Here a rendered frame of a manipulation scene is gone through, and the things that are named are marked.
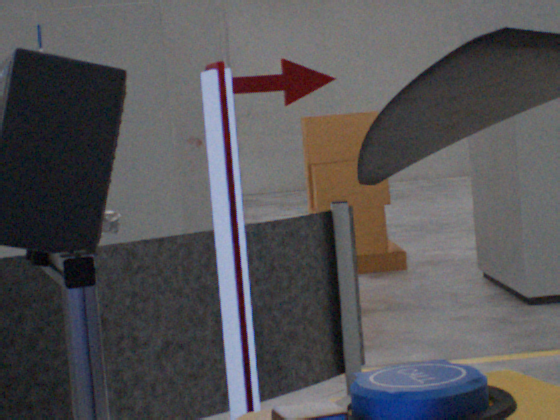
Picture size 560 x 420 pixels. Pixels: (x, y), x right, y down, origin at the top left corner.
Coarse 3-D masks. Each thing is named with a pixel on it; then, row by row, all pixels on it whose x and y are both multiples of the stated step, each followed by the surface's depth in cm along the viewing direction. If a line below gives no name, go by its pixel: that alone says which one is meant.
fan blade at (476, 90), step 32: (512, 32) 52; (544, 32) 53; (448, 64) 54; (480, 64) 55; (512, 64) 56; (544, 64) 57; (416, 96) 59; (448, 96) 60; (480, 96) 62; (512, 96) 65; (544, 96) 68; (384, 128) 63; (416, 128) 65; (448, 128) 68; (480, 128) 72; (384, 160) 69; (416, 160) 72
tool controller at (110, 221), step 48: (0, 96) 114; (48, 96) 110; (96, 96) 111; (0, 144) 108; (48, 144) 110; (96, 144) 111; (0, 192) 108; (48, 192) 110; (96, 192) 111; (0, 240) 108; (48, 240) 110; (96, 240) 112
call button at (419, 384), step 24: (360, 384) 33; (384, 384) 32; (408, 384) 32; (432, 384) 32; (456, 384) 32; (480, 384) 32; (360, 408) 32; (384, 408) 32; (408, 408) 31; (432, 408) 31; (456, 408) 32; (480, 408) 32
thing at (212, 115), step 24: (216, 96) 56; (216, 120) 56; (216, 144) 56; (216, 168) 56; (216, 192) 57; (216, 216) 57; (216, 240) 58; (240, 360) 56; (240, 384) 56; (240, 408) 56
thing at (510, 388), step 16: (496, 384) 36; (512, 384) 36; (528, 384) 35; (544, 384) 35; (336, 400) 35; (496, 400) 33; (512, 400) 33; (528, 400) 33; (544, 400) 33; (240, 416) 35; (256, 416) 34; (352, 416) 32; (480, 416) 31; (496, 416) 31; (512, 416) 32; (528, 416) 32; (544, 416) 32
